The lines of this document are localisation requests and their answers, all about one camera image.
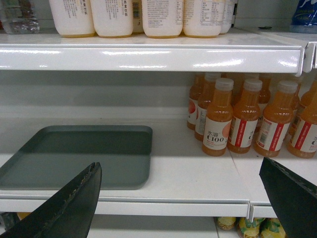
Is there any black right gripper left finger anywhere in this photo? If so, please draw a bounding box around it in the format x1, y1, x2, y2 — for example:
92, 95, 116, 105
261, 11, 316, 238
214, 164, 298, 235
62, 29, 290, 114
1, 162, 102, 238

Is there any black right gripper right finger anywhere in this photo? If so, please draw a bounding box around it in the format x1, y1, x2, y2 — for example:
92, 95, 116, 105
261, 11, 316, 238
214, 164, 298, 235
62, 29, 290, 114
259, 157, 317, 238

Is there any grey metal tray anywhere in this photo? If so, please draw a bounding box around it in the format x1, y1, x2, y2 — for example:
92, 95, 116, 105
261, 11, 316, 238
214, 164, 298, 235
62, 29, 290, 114
0, 125, 153, 190

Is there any orange juice bottle far right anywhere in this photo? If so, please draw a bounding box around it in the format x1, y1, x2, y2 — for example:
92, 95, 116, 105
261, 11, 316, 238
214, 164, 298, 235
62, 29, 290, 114
287, 94, 317, 159

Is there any orange juice bottle front right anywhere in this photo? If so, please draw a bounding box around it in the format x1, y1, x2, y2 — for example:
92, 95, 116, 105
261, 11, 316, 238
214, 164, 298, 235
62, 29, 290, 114
254, 80, 298, 158

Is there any orange juice bottle red label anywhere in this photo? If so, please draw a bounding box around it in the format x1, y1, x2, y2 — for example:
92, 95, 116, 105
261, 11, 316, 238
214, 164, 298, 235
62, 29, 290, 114
227, 79, 262, 154

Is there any white middle store shelf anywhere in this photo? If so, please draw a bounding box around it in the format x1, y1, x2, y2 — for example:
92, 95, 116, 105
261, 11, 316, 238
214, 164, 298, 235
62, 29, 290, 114
0, 106, 317, 223

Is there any white store shelf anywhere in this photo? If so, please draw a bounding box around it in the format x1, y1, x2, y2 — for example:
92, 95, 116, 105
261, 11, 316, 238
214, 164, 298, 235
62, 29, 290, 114
0, 106, 317, 223
0, 28, 317, 76

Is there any orange juice bottle front left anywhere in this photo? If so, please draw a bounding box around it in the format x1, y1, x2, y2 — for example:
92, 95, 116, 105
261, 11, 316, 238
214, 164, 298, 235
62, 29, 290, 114
202, 78, 234, 157

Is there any orange juice bottle second row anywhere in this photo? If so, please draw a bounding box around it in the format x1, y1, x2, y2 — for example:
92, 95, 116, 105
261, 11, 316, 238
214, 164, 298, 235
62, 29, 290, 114
195, 72, 221, 141

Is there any white upper store shelf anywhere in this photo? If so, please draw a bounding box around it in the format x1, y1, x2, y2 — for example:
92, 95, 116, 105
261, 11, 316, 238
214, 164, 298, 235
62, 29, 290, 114
0, 28, 317, 76

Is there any orange juice bottle back left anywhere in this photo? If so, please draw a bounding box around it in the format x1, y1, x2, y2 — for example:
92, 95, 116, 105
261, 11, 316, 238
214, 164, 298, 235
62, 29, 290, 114
187, 72, 205, 130

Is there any blue label water bottle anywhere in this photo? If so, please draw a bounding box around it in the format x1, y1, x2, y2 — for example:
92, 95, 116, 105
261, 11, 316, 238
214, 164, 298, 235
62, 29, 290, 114
289, 0, 317, 34

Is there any clear water bottle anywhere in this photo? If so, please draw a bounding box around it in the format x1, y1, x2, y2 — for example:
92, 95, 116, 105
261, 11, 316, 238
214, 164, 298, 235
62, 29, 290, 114
0, 0, 40, 35

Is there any white milk bottle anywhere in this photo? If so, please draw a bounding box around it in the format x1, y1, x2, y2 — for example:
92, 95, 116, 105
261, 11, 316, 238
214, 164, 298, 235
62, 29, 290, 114
142, 0, 184, 39
49, 0, 96, 38
183, 0, 225, 38
91, 0, 133, 38

